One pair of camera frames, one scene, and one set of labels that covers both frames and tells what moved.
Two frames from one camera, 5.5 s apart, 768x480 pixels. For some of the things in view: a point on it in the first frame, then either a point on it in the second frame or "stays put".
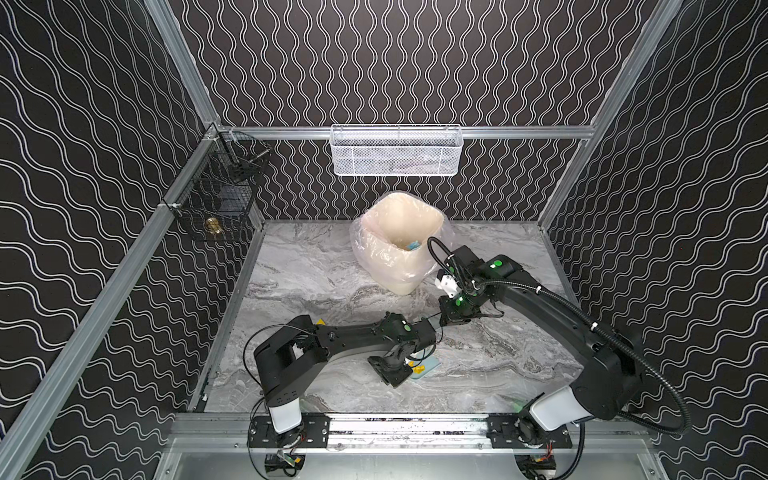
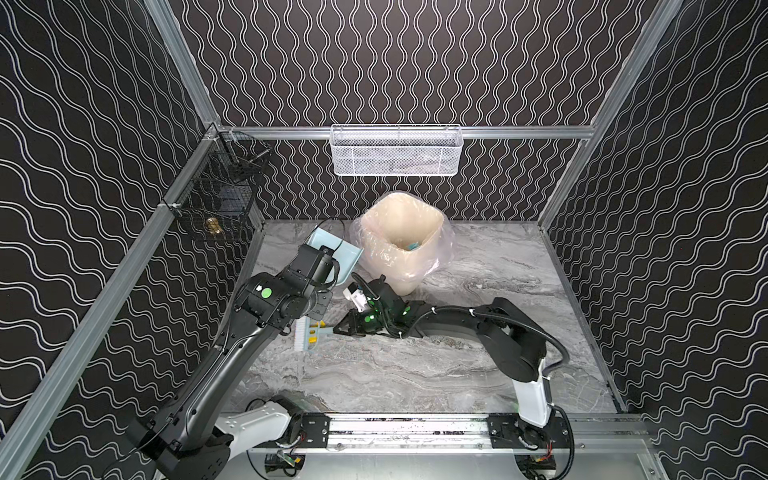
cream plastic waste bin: x=396 y=236 stays put
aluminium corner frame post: x=163 y=20 stays put
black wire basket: x=218 y=202 stays put
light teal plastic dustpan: x=421 y=361 -> x=347 y=254
